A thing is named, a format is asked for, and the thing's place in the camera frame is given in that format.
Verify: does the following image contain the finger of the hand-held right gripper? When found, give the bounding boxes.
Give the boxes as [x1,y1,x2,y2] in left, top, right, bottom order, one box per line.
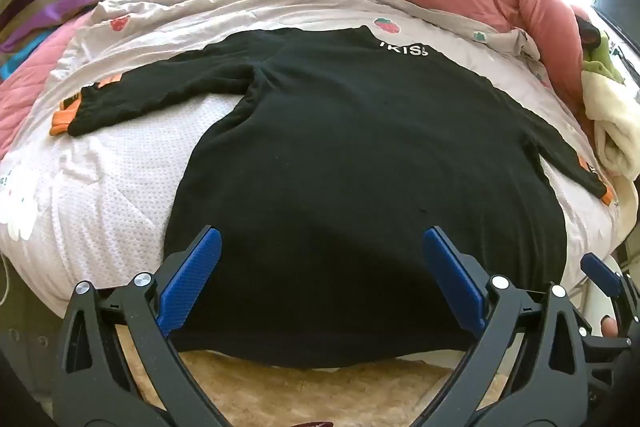
[581,252,640,339]

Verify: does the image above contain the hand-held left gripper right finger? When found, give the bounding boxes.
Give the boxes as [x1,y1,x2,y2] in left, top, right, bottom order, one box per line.
[422,226,593,427]

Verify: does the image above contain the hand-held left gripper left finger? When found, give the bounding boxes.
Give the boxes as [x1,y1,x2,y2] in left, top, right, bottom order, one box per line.
[52,226,236,427]

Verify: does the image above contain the black sweater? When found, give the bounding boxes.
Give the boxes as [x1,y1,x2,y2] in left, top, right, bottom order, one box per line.
[66,26,615,370]

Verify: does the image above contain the printed pink quilt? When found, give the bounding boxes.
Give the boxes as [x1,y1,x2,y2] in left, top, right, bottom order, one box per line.
[0,0,636,308]

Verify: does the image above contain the cream fleece blanket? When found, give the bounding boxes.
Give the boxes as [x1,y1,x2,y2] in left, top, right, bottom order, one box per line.
[582,74,640,180]

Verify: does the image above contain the beige fluffy rug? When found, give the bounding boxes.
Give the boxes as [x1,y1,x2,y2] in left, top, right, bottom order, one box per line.
[115,349,481,427]

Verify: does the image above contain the green plush cloth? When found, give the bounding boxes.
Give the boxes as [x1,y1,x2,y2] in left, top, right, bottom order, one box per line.
[580,32,626,85]

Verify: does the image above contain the dark brown plush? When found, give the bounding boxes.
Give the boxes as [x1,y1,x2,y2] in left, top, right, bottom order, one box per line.
[575,19,602,52]

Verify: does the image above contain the black monitor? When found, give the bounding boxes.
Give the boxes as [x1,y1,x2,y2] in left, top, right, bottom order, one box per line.
[591,0,640,58]

